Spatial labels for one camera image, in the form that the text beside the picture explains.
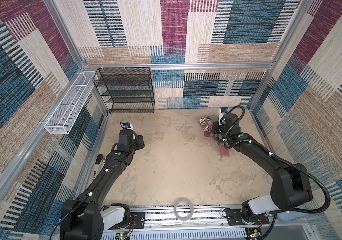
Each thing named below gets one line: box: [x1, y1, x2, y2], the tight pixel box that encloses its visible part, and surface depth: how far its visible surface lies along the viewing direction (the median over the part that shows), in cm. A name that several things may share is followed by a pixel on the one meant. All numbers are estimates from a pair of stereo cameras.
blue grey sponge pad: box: [276, 212, 310, 221], surface depth 73 cm
